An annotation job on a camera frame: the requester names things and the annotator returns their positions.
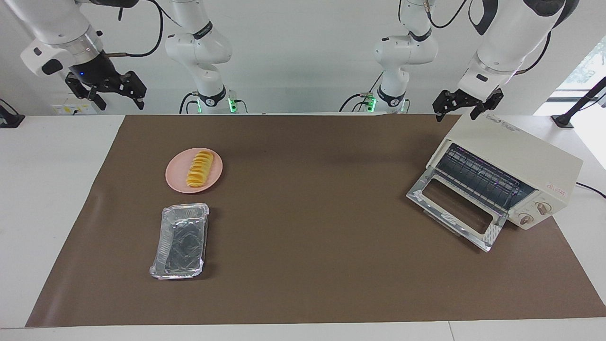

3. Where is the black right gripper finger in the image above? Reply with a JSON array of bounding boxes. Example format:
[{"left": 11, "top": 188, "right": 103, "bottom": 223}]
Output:
[
  {"left": 65, "top": 73, "right": 107, "bottom": 111},
  {"left": 121, "top": 71, "right": 147, "bottom": 110}
]

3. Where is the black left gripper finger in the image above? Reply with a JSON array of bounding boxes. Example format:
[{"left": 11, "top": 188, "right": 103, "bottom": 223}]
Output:
[
  {"left": 470, "top": 89, "right": 504, "bottom": 120},
  {"left": 433, "top": 89, "right": 463, "bottom": 123}
]

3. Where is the golden ridged bread loaf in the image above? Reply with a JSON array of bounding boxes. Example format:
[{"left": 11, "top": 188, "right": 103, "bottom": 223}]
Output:
[{"left": 186, "top": 151, "right": 214, "bottom": 188}]

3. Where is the aluminium foil baking tray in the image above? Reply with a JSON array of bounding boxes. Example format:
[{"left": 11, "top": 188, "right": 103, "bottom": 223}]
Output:
[{"left": 150, "top": 203, "right": 210, "bottom": 280}]

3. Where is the cream toaster oven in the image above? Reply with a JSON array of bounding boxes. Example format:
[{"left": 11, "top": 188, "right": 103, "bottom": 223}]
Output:
[{"left": 406, "top": 114, "right": 584, "bottom": 252}]

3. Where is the metal oven rack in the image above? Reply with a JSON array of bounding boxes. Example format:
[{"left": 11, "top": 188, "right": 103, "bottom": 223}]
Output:
[{"left": 436, "top": 144, "right": 535, "bottom": 209}]

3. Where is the glass oven door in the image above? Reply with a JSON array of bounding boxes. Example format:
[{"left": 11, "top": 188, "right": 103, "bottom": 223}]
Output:
[{"left": 406, "top": 170, "right": 508, "bottom": 252}]

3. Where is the pink round plate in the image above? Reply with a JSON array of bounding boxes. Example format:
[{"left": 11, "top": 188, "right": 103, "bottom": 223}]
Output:
[{"left": 165, "top": 148, "right": 223, "bottom": 194}]

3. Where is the brown table mat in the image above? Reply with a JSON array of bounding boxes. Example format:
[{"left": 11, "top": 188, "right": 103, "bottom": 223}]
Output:
[{"left": 26, "top": 114, "right": 606, "bottom": 327}]

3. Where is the white wall power socket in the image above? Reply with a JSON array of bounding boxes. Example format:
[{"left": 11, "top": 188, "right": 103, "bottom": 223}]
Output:
[{"left": 51, "top": 103, "right": 98, "bottom": 116}]

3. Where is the black base cable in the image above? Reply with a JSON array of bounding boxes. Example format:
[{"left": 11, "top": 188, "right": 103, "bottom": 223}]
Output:
[
  {"left": 339, "top": 71, "right": 385, "bottom": 113},
  {"left": 179, "top": 91, "right": 202, "bottom": 114}
]

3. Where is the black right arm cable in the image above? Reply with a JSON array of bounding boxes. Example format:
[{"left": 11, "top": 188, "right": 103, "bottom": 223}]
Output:
[{"left": 102, "top": 0, "right": 164, "bottom": 58}]

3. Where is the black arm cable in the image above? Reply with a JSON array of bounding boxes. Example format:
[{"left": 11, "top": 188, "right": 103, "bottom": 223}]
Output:
[
  {"left": 515, "top": 31, "right": 553, "bottom": 75},
  {"left": 102, "top": 0, "right": 164, "bottom": 58}
]

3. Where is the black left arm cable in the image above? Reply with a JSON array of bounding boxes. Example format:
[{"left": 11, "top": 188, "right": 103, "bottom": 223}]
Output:
[{"left": 515, "top": 31, "right": 553, "bottom": 75}]

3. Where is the black clamp mount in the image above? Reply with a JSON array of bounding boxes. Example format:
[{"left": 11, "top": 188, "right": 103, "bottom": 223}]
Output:
[{"left": 0, "top": 99, "right": 25, "bottom": 128}]

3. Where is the black camera stand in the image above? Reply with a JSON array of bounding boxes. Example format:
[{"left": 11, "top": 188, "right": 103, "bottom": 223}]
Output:
[{"left": 552, "top": 76, "right": 606, "bottom": 128}]

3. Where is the black oven power cable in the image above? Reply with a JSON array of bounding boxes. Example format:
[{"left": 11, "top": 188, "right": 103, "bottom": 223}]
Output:
[{"left": 575, "top": 182, "right": 606, "bottom": 198}]

